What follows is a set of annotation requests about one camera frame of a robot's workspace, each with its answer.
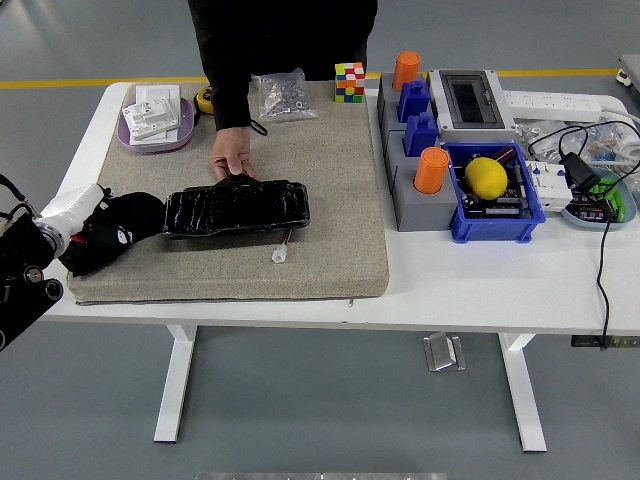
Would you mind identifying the person's right hand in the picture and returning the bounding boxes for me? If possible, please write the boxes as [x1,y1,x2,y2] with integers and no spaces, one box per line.
[209,126,257,180]

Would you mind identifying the glossy black panel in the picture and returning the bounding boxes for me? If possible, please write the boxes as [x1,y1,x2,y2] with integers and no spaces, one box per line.
[162,173,311,239]

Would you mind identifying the black rag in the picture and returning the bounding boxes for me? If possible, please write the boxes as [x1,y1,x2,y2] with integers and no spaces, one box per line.
[58,192,167,278]

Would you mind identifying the purple tray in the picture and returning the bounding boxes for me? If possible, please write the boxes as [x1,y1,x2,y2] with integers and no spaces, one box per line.
[116,96,196,154]

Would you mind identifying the yellow tape measure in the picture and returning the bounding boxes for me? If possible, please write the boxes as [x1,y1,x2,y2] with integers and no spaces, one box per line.
[193,84,219,115]

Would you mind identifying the clear bag of screws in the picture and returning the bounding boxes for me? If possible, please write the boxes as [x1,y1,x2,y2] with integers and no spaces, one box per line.
[251,67,320,124]

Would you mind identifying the grey-brown mat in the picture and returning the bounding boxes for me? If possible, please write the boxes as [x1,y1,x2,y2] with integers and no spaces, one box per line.
[66,81,391,305]

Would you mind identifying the colourful puzzle cube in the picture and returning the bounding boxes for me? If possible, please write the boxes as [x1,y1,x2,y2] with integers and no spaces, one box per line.
[333,61,367,105]

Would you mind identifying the person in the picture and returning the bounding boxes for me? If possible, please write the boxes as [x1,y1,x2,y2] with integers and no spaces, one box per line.
[188,0,379,84]

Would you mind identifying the blue block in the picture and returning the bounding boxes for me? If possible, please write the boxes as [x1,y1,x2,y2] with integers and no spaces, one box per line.
[403,112,441,158]
[397,78,432,124]

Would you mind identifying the orange cylinder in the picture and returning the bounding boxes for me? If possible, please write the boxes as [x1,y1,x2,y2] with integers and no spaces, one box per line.
[392,50,422,93]
[413,146,451,195]

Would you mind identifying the white electrical distribution box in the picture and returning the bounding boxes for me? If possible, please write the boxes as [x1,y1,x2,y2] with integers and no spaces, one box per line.
[428,68,517,145]

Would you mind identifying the white table leg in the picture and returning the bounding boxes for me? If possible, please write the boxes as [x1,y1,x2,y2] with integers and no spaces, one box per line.
[498,333,549,454]
[153,324,199,444]

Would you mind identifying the yellow lemon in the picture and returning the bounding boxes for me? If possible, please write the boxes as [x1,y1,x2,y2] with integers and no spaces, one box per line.
[464,156,510,200]

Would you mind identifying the dark circuit board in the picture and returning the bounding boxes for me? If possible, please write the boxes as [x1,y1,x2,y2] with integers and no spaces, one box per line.
[459,187,531,219]

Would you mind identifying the blue plastic bin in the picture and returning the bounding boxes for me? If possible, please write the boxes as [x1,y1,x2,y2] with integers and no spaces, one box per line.
[442,141,547,245]

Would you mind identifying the clear bag of parts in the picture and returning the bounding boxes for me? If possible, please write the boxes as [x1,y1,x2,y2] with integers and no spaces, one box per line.
[513,118,640,169]

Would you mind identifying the white power strip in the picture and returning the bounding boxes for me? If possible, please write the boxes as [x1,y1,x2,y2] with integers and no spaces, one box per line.
[502,89,604,123]

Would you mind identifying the white circuit breaker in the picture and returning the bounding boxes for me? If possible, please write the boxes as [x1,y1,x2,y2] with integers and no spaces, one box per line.
[524,159,574,214]

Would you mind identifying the black power adapter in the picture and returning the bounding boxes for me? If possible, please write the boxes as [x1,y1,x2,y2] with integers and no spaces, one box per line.
[558,152,602,192]

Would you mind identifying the green plastic part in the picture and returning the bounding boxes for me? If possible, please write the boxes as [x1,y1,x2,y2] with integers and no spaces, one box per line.
[587,177,629,224]

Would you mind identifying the light blue dish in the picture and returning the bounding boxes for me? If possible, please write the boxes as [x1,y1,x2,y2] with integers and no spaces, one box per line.
[559,167,639,231]

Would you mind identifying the black control box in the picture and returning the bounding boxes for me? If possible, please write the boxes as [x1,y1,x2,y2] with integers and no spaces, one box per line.
[571,335,640,350]

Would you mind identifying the white cart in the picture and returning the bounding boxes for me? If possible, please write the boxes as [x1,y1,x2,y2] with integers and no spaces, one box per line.
[616,53,640,90]

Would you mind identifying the white switch plate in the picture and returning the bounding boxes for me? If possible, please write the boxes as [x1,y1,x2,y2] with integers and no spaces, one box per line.
[130,83,182,147]

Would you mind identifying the white connector with wires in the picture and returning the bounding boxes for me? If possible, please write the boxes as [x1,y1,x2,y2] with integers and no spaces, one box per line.
[270,228,294,265]

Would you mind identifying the metal bracket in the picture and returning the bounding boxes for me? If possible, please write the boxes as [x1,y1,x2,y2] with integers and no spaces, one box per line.
[423,331,468,374]

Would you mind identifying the black cable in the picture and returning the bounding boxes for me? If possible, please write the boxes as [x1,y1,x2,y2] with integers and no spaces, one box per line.
[527,121,640,351]

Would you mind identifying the white cable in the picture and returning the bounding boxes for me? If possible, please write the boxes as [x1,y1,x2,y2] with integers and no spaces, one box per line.
[597,107,640,176]

